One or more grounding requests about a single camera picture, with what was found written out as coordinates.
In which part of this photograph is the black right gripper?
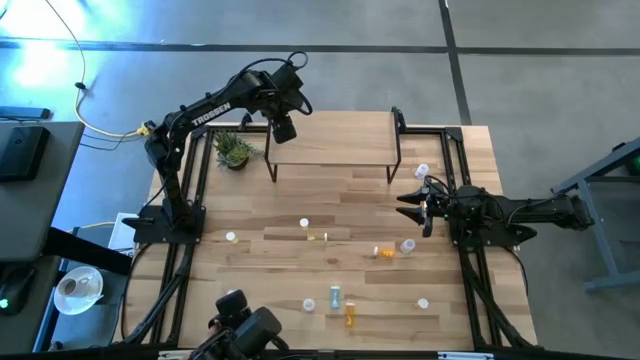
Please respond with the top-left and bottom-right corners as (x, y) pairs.
(396, 179), (454, 239)

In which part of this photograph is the potted green succulent plant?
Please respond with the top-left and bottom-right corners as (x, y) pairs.
(212, 128), (264, 172)

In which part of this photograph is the white paper sheet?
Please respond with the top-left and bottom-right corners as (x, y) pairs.
(107, 212), (140, 253)

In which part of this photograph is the black beam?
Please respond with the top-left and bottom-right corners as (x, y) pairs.
(43, 226), (134, 276)

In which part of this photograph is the white bowl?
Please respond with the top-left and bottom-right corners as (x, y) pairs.
(53, 265), (105, 317)

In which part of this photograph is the dark flat device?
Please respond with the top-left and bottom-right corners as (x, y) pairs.
(0, 105), (53, 122)

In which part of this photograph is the grey desk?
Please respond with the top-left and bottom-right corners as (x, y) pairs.
(0, 119), (86, 356)

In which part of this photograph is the black box device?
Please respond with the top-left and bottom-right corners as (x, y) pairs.
(0, 125), (52, 183)

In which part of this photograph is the black computer mouse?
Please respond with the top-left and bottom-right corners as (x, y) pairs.
(0, 267), (36, 317)

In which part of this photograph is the black looped wrist cable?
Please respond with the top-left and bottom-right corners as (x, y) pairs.
(287, 49), (314, 117)
(424, 174), (454, 196)

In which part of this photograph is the wooden shelf black metal frame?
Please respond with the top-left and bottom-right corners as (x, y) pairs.
(263, 106), (405, 185)

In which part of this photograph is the black aluminium rig frame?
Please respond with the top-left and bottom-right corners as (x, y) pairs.
(112, 107), (539, 360)

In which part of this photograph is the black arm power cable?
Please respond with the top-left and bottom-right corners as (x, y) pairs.
(502, 247), (530, 297)
(119, 243), (151, 346)

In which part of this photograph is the thin black floor cable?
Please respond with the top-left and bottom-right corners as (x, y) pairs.
(79, 130), (151, 152)

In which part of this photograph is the grey metal table frame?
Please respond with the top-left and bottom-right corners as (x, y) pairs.
(550, 135), (640, 294)

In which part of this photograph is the yellow floor cable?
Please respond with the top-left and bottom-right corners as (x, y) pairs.
(43, 0), (151, 139)

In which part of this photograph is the cream cable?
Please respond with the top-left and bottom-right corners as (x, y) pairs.
(67, 219), (117, 234)

